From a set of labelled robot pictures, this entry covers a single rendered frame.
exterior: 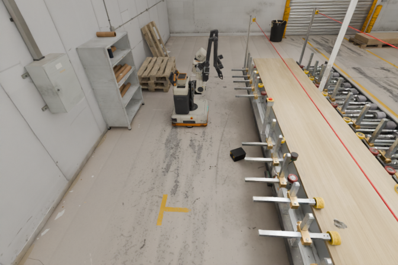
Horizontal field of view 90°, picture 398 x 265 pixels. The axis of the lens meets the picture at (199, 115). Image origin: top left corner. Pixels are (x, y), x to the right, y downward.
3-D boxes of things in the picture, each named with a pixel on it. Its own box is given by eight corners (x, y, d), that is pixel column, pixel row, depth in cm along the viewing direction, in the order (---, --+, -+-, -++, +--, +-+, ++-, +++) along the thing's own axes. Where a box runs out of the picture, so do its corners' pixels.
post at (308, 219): (290, 248, 154) (308, 217, 125) (289, 243, 157) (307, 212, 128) (295, 248, 153) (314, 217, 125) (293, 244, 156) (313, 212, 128)
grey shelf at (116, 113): (108, 129, 378) (75, 47, 286) (125, 103, 450) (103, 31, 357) (130, 130, 375) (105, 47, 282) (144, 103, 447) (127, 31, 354)
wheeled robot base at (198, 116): (171, 126, 374) (170, 116, 359) (176, 107, 425) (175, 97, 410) (207, 127, 369) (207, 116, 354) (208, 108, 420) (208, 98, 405)
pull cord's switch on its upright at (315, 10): (298, 70, 403) (315, 8, 337) (296, 67, 415) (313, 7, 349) (302, 70, 402) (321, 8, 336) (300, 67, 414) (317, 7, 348)
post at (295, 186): (281, 217, 175) (295, 185, 146) (280, 213, 178) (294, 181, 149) (285, 217, 175) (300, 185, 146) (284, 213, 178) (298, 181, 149)
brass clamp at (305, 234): (301, 245, 133) (302, 242, 130) (294, 224, 143) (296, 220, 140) (310, 245, 132) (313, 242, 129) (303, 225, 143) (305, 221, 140)
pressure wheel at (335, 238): (333, 236, 130) (326, 228, 138) (332, 247, 130) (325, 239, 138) (342, 236, 129) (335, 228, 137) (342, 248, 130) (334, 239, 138)
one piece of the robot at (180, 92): (175, 119, 369) (170, 78, 319) (179, 103, 413) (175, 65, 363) (193, 120, 367) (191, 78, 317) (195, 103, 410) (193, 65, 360)
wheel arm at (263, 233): (258, 236, 137) (259, 234, 134) (257, 230, 139) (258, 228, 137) (334, 241, 133) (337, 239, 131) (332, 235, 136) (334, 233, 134)
